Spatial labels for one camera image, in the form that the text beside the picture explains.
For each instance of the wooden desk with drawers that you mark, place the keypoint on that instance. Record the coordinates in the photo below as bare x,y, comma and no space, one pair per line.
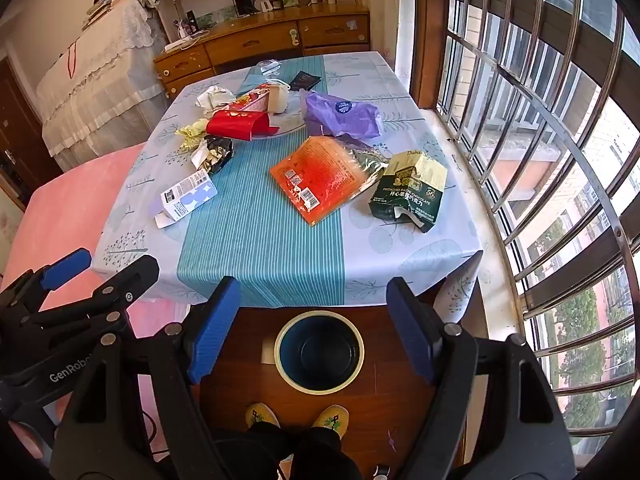
255,42

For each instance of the pink bed blanket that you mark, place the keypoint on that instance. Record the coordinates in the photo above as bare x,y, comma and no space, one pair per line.
75,200

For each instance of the wooden window frame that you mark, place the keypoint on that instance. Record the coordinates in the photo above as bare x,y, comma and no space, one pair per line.
427,35

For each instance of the person's right yellow slipper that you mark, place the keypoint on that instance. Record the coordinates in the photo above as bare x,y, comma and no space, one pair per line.
330,417

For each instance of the red white printed packet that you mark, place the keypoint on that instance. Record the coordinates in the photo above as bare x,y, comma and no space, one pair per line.
250,100

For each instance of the red box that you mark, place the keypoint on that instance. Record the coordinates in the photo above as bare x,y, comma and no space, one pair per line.
235,125

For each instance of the white rimmed blue trash bin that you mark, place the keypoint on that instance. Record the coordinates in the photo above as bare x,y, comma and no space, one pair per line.
320,355

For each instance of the green chocolate box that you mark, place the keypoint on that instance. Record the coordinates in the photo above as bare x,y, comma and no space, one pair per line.
405,195

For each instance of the white tissue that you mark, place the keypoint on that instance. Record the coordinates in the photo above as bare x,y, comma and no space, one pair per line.
212,97

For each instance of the teal white printed tablecloth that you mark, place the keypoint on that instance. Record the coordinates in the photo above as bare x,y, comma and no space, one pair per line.
260,240

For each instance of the white power strip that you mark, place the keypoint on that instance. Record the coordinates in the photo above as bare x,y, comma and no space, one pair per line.
175,45

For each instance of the white window sill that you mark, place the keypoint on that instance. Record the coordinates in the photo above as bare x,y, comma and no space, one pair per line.
480,200

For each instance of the small black packet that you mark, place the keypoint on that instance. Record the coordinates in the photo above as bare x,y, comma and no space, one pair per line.
306,80

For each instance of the brown wooden door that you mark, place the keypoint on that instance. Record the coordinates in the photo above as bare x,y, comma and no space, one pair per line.
25,125

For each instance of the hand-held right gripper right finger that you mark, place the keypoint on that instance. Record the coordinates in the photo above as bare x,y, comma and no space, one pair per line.
411,335

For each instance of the yellow-green wrapper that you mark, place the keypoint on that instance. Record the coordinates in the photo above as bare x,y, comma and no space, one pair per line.
192,132

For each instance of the black picture frame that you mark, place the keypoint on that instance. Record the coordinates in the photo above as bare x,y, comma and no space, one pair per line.
244,4

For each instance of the person's yellow slipper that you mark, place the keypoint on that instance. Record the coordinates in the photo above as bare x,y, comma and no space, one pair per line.
330,417
262,416

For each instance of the small white blue box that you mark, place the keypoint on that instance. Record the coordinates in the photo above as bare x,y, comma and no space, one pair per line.
187,197

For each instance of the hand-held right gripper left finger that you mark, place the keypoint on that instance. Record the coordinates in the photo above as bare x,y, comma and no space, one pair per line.
215,332

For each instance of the clear plastic packaging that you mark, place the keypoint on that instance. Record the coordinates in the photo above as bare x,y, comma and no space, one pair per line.
268,66

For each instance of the white lace furniture cover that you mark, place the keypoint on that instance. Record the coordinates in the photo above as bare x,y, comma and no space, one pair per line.
100,85

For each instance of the person's left trouser leg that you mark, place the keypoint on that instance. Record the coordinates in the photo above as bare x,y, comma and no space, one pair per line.
260,452

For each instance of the white paper cup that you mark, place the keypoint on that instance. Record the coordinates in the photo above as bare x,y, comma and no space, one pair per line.
279,99

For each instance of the purple plastic bag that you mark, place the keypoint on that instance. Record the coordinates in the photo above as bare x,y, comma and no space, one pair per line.
340,115

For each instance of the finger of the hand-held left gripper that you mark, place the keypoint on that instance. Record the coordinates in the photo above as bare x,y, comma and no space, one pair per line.
65,266
125,282

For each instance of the person's left yellow slipper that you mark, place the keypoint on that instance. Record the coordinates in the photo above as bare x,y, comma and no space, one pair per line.
262,416

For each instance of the metal window grille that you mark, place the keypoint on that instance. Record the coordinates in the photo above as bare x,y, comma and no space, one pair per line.
550,125

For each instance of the stack of papers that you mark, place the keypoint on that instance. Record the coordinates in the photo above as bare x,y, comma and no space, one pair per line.
107,5

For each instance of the orange snack packet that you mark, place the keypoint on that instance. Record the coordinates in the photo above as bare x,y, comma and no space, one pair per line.
320,175

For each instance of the black gold foil wrapper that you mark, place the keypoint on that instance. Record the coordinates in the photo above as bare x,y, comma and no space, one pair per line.
217,152

